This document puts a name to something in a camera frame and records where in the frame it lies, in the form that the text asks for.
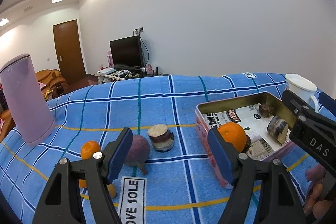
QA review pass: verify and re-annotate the white TV stand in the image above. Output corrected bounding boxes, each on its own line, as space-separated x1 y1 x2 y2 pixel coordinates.
94 68 167 84

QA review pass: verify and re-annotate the white ceramic mug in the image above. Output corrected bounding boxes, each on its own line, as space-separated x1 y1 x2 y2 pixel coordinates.
285 73 319 112

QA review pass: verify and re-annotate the right hand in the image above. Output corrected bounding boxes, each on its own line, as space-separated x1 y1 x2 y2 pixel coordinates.
303 164 333 220

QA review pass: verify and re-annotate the large orange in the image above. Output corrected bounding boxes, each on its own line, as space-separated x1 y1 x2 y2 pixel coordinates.
218 122 247 152

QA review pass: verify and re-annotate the pink biscuit tin box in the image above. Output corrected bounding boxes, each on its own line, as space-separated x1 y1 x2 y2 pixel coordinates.
195 92 295 189

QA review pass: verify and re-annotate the orange leather sofa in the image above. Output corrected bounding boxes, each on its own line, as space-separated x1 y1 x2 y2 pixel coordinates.
35 69 68 101

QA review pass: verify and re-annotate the purple mangosteen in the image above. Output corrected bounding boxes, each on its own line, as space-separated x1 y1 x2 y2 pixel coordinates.
124 135 150 175

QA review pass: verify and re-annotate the blue plaid tablecloth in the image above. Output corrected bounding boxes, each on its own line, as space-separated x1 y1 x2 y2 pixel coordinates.
0 72 336 224

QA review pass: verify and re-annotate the small orange tangerine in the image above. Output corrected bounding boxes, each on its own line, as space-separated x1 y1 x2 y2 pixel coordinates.
80 140 101 160

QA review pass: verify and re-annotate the black television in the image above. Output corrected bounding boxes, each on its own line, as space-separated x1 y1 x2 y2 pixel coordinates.
109 36 144 68

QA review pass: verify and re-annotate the orange beside left finger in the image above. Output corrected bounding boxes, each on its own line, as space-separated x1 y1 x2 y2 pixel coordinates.
79 180 117 200

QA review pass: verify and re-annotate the purple kettle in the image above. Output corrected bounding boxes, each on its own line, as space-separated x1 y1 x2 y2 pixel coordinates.
1 53 56 146

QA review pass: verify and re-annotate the brown wooden door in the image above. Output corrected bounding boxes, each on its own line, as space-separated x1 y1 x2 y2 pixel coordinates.
53 19 86 85

